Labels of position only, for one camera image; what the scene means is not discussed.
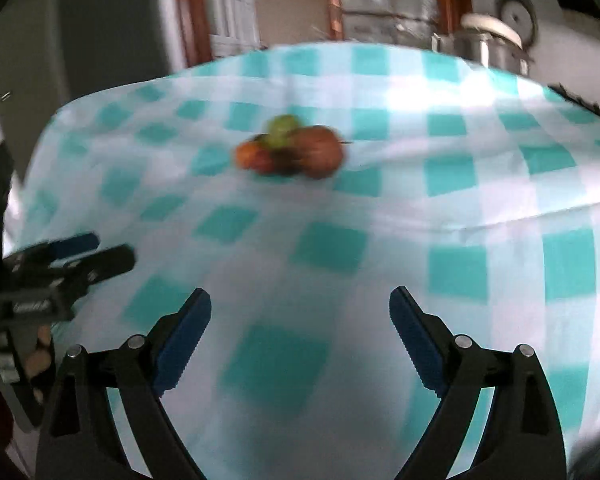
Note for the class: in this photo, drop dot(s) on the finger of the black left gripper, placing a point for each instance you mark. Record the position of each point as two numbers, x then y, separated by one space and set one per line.
43 254
84 272

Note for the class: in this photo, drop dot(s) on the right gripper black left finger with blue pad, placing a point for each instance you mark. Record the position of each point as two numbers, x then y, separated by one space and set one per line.
78 437

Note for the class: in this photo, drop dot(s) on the small red fruit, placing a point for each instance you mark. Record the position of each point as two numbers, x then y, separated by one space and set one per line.
254 156

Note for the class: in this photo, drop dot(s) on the person's left hand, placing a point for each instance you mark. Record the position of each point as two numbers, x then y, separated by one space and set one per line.
37 365

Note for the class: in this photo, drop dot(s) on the teal white checkered tablecloth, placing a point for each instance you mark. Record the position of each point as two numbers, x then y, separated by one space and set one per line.
479 191

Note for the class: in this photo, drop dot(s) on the small green fruit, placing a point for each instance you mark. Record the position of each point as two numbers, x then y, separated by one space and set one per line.
279 130

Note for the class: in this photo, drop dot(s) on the dark grey cabinet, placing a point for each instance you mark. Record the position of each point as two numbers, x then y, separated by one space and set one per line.
55 51

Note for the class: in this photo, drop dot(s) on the red apple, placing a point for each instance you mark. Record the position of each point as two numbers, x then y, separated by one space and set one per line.
318 151

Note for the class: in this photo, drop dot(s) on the silver rice cooker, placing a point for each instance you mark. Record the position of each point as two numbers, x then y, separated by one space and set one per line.
501 41

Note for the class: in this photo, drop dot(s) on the wooden door frame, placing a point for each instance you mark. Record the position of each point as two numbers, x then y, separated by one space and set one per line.
195 31

